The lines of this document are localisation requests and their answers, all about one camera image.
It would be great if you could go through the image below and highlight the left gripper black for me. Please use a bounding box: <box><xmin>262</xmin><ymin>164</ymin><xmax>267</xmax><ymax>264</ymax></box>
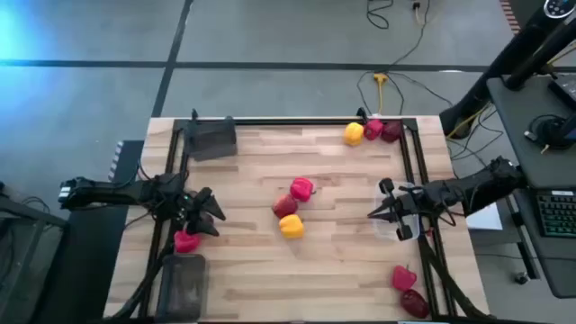
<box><xmin>165</xmin><ymin>173</ymin><xmax>227</xmax><ymax>238</ymax></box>

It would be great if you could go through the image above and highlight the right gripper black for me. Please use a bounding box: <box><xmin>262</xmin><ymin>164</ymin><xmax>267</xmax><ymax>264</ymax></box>
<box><xmin>367</xmin><ymin>178</ymin><xmax>428</xmax><ymax>242</ymax></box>

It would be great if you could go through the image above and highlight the orange-red bell pepper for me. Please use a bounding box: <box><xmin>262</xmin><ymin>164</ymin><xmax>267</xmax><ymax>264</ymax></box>
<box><xmin>272</xmin><ymin>193</ymin><xmax>299</xmax><ymax>220</ymax></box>

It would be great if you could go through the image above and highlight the dark red bell pepper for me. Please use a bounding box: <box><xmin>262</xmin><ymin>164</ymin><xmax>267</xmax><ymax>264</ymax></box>
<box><xmin>381</xmin><ymin>120</ymin><xmax>403</xmax><ymax>144</ymax></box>
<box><xmin>400</xmin><ymin>289</ymin><xmax>431</xmax><ymax>320</ymax></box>

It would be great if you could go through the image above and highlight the yellow bell pepper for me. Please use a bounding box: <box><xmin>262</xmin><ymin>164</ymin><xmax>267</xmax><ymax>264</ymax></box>
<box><xmin>278</xmin><ymin>213</ymin><xmax>306</xmax><ymax>239</ymax></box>
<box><xmin>343</xmin><ymin>121</ymin><xmax>365</xmax><ymax>147</ymax></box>

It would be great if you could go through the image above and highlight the clear plastic bin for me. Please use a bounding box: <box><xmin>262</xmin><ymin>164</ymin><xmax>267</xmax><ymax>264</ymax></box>
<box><xmin>372</xmin><ymin>179</ymin><xmax>422</xmax><ymax>242</ymax></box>

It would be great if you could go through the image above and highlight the dark translucent plastic bin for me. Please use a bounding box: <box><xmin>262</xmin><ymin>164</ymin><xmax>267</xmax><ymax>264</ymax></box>
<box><xmin>183</xmin><ymin>115</ymin><xmax>239</xmax><ymax>162</ymax></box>
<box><xmin>155</xmin><ymin>253</ymin><xmax>209</xmax><ymax>323</ymax></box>

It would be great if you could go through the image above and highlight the white paper sheet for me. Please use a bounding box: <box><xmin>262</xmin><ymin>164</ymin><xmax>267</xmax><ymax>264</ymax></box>
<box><xmin>465</xmin><ymin>200</ymin><xmax>504</xmax><ymax>231</ymax></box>

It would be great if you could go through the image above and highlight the black cabinet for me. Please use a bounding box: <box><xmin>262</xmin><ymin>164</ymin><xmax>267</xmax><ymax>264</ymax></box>
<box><xmin>33</xmin><ymin>139</ymin><xmax>146</xmax><ymax>324</ymax></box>

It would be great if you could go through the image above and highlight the grey desk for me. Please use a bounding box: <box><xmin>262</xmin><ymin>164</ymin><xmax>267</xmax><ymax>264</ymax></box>
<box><xmin>486</xmin><ymin>74</ymin><xmax>576</xmax><ymax>301</ymax></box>

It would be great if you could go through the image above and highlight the backlit black keyboard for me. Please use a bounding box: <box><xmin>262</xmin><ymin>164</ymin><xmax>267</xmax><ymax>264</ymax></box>
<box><xmin>535</xmin><ymin>189</ymin><xmax>576</xmax><ymax>239</ymax></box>

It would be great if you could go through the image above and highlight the black round stand base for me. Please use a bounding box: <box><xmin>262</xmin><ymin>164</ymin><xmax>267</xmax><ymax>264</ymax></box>
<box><xmin>524</xmin><ymin>112</ymin><xmax>576</xmax><ymax>152</ymax></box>

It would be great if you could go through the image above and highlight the dark metal cart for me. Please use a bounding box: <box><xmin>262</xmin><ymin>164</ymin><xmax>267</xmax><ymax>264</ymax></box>
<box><xmin>0</xmin><ymin>179</ymin><xmax>68</xmax><ymax>324</ymax></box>

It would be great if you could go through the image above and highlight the black flat desk device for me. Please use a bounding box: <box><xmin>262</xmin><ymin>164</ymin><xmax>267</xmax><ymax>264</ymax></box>
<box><xmin>547</xmin><ymin>74</ymin><xmax>576</xmax><ymax>113</ymax></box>

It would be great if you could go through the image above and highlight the round black dial device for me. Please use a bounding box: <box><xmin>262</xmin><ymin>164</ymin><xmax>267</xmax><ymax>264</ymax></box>
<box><xmin>543</xmin><ymin>0</ymin><xmax>576</xmax><ymax>20</ymax></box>

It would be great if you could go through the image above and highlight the yellow power plug cable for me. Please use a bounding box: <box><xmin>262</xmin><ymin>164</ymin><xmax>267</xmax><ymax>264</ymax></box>
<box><xmin>372</xmin><ymin>71</ymin><xmax>390</xmax><ymax>116</ymax></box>

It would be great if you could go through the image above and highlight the black cable tangle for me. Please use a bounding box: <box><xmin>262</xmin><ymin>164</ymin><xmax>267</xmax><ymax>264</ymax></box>
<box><xmin>356</xmin><ymin>69</ymin><xmax>455</xmax><ymax>117</ymax></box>

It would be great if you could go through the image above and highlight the thick black stand post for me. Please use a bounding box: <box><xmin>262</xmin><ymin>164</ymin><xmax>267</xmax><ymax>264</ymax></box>
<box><xmin>439</xmin><ymin>0</ymin><xmax>576</xmax><ymax>139</ymax></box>

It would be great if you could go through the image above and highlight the long black floor cable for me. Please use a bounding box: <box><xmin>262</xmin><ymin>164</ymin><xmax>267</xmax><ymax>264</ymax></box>
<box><xmin>390</xmin><ymin>0</ymin><xmax>432</xmax><ymax>67</ymax></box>

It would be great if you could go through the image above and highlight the black coiled floor cable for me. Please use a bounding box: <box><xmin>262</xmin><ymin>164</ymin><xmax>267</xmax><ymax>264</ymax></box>
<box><xmin>365</xmin><ymin>0</ymin><xmax>396</xmax><ymax>31</ymax></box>

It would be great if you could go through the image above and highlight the thin black stand post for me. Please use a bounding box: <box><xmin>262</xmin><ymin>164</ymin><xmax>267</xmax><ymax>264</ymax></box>
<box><xmin>504</xmin><ymin>17</ymin><xmax>576</xmax><ymax>91</ymax></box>

